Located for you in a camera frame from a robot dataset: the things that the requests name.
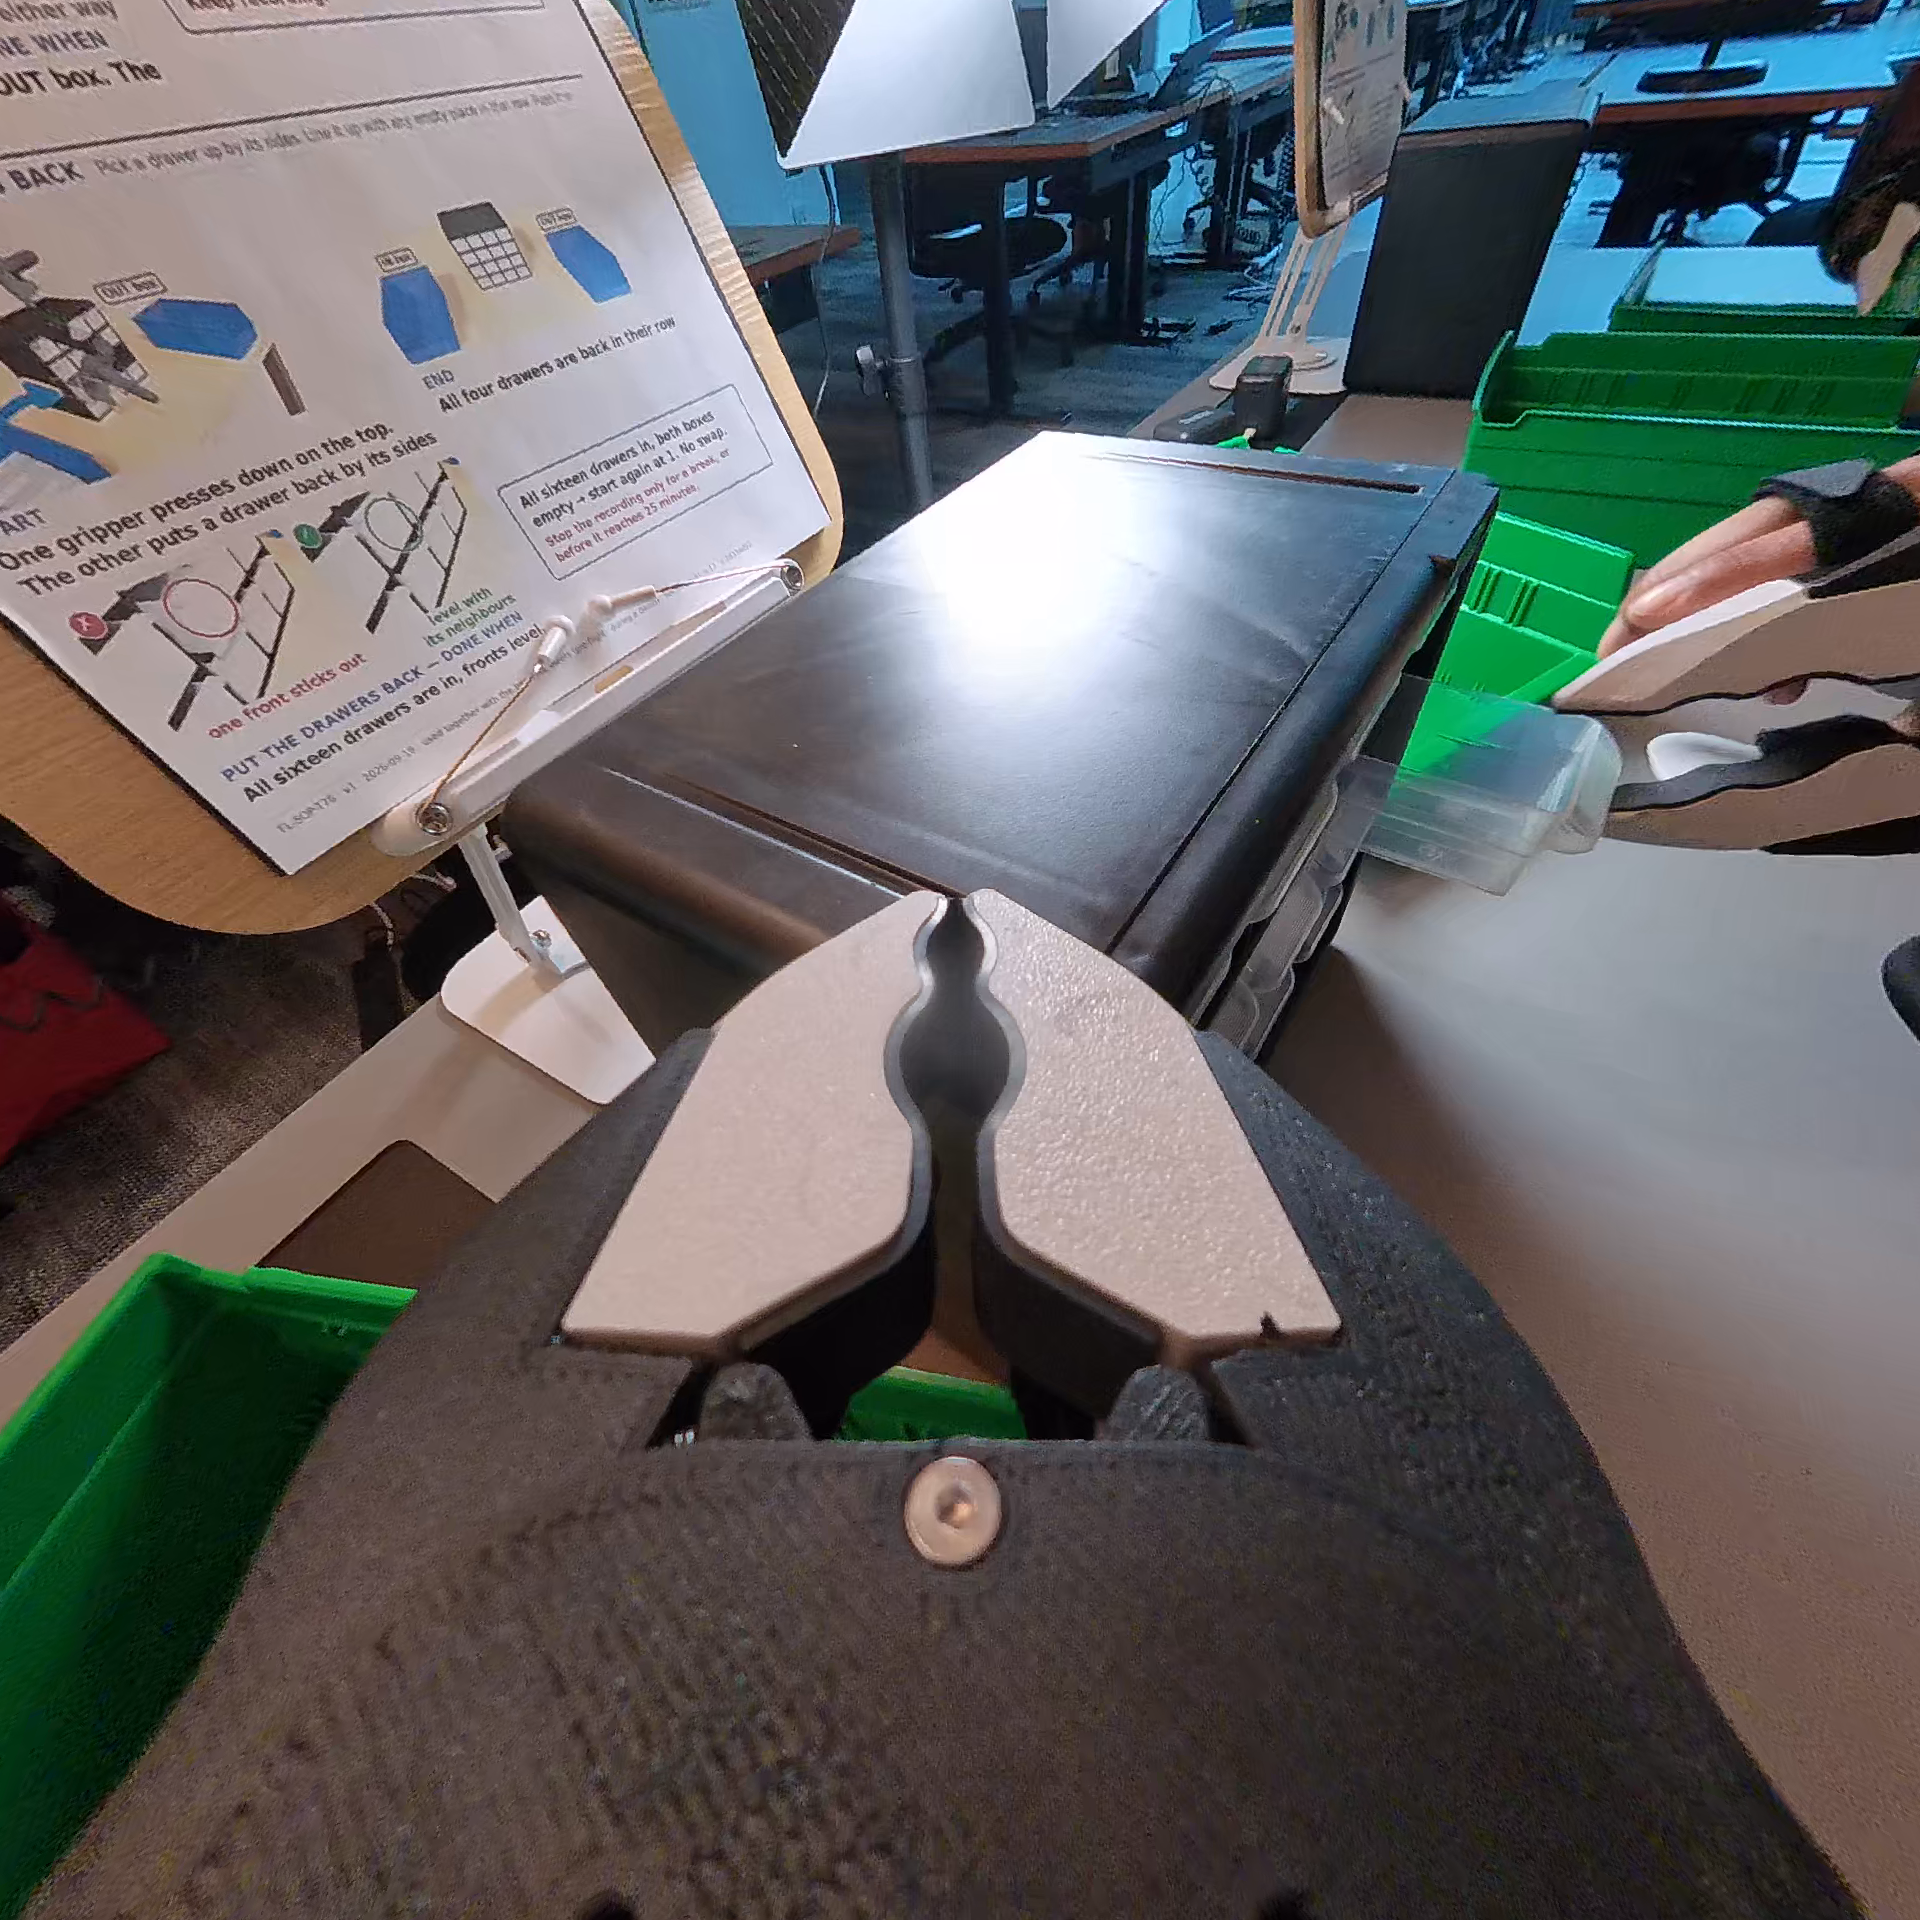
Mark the printed instruction sheet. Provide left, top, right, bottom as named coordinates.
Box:
left=0, top=0, right=837, bottom=881

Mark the background office desk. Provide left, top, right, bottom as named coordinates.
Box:
left=902, top=66, right=1307, bottom=436

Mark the pale desk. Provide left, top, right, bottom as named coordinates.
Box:
left=0, top=382, right=1920, bottom=1920

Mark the wooden document stand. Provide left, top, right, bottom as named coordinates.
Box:
left=1200, top=0, right=1416, bottom=396

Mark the person's right hand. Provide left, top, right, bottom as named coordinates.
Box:
left=1622, top=502, right=1830, bottom=635

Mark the instruction sheet on stand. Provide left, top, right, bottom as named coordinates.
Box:
left=0, top=0, right=847, bottom=1109

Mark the white reflector panel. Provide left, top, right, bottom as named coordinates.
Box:
left=778, top=0, right=1041, bottom=169
left=1043, top=0, right=1175, bottom=110

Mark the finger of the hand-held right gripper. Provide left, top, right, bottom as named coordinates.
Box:
left=1553, top=584, right=1920, bottom=718
left=1605, top=718, right=1920, bottom=854

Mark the black battery pack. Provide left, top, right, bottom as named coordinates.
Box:
left=1175, top=355, right=1301, bottom=449

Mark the green plastic bin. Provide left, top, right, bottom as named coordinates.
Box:
left=0, top=1252, right=1033, bottom=1824
left=1402, top=299, right=1920, bottom=782

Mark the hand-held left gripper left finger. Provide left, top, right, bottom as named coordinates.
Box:
left=558, top=892, right=966, bottom=1433

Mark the set of clear cabinet drawers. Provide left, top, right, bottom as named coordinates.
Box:
left=1200, top=749, right=1367, bottom=1052

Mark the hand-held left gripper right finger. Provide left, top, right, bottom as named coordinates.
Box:
left=960, top=886, right=1344, bottom=1433

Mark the red stool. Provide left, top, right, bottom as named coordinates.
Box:
left=0, top=896, right=173, bottom=1164

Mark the clear plastic drawer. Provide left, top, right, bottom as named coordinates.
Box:
left=1358, top=705, right=1626, bottom=898

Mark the grey metal pole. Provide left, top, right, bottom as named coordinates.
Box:
left=862, top=150, right=944, bottom=518

